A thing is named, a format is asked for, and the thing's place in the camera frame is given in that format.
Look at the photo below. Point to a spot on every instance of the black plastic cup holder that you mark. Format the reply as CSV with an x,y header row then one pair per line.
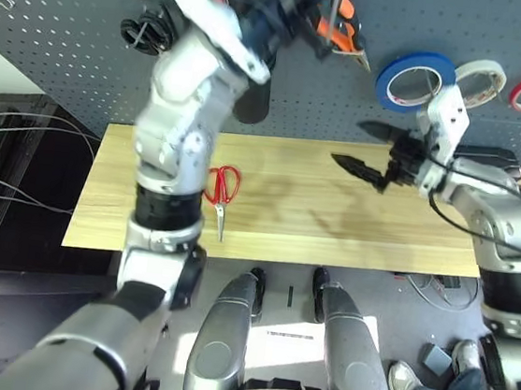
x,y
254,107

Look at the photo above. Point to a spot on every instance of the black plastic case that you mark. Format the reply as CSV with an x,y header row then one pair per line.
x,y
490,157

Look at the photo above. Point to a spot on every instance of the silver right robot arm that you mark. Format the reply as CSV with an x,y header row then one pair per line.
x,y
491,198

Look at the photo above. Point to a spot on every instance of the silver right robot leg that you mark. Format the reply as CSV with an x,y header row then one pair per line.
x,y
352,342

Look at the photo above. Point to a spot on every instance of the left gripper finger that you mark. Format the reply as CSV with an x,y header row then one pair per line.
x,y
320,42

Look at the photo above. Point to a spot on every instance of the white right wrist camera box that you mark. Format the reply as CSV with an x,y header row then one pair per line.
x,y
448,117

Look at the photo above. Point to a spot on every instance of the white tape roll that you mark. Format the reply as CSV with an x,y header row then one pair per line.
x,y
484,67

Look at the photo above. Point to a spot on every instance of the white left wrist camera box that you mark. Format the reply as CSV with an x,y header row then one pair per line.
x,y
223,26

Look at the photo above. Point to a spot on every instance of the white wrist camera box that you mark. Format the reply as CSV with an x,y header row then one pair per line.
x,y
448,117
223,26

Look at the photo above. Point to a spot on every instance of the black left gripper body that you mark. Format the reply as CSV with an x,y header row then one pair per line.
x,y
289,0

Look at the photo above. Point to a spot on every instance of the white paper sheet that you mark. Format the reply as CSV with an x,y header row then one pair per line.
x,y
290,349

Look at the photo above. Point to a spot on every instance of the silver robot leg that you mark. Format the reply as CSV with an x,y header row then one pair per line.
x,y
352,342
221,332

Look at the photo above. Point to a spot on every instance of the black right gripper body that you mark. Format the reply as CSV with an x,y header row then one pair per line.
x,y
407,162

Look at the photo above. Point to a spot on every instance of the silver left robot leg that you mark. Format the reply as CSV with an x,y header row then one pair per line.
x,y
221,332

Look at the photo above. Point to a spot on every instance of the white grey sneaker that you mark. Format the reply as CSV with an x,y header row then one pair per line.
x,y
465,357
406,386

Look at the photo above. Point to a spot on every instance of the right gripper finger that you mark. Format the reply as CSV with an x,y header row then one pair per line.
x,y
381,131
360,168

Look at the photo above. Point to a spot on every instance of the grey metal pegboard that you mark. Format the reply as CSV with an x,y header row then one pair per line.
x,y
47,39

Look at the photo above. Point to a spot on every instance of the black power adapter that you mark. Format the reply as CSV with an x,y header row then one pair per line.
x,y
450,282

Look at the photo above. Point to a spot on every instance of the blue tape roll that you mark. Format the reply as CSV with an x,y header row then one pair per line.
x,y
386,82

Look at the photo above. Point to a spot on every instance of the grey foot pedal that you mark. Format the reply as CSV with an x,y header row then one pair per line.
x,y
436,357

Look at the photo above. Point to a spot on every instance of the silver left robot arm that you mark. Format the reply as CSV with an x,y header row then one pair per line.
x,y
181,101

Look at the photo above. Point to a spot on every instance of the orange black needle-nose pliers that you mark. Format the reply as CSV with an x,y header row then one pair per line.
x,y
345,30

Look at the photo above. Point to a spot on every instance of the black low cabinet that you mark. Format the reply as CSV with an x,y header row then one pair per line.
x,y
3,222

